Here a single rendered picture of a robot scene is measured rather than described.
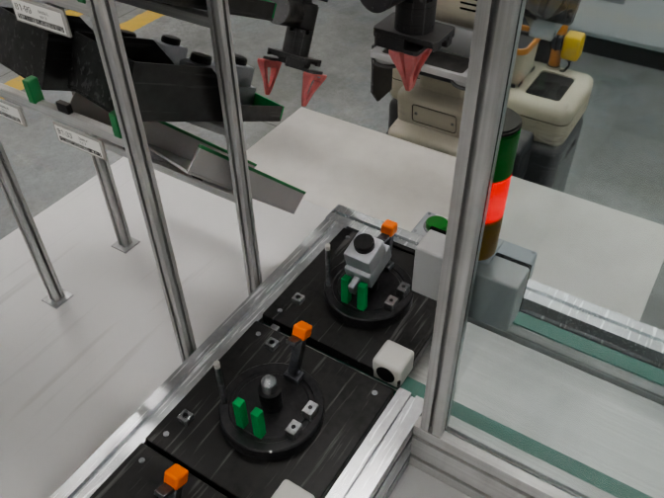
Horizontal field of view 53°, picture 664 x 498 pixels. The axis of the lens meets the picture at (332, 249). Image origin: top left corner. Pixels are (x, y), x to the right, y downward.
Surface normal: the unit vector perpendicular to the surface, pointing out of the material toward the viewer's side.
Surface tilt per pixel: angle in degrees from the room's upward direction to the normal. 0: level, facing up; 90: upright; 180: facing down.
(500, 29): 90
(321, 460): 0
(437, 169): 0
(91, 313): 0
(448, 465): 90
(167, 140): 90
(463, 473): 90
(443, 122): 98
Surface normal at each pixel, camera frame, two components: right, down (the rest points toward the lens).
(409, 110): -0.53, 0.68
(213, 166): 0.74, 0.45
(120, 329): -0.01, -0.73
